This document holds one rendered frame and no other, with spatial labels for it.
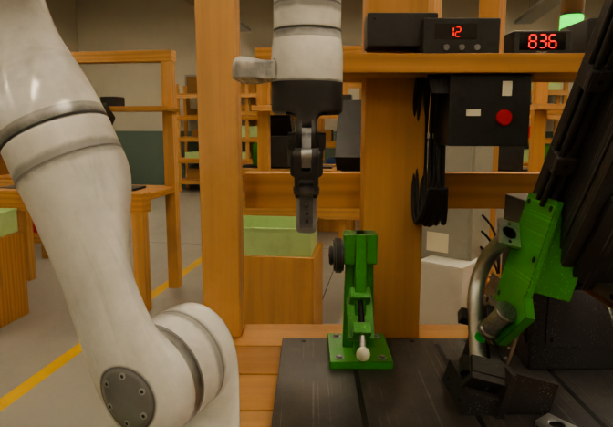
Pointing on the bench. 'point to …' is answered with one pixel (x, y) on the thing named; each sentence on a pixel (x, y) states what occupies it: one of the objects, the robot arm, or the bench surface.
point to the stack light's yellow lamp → (573, 4)
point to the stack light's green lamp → (570, 19)
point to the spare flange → (552, 421)
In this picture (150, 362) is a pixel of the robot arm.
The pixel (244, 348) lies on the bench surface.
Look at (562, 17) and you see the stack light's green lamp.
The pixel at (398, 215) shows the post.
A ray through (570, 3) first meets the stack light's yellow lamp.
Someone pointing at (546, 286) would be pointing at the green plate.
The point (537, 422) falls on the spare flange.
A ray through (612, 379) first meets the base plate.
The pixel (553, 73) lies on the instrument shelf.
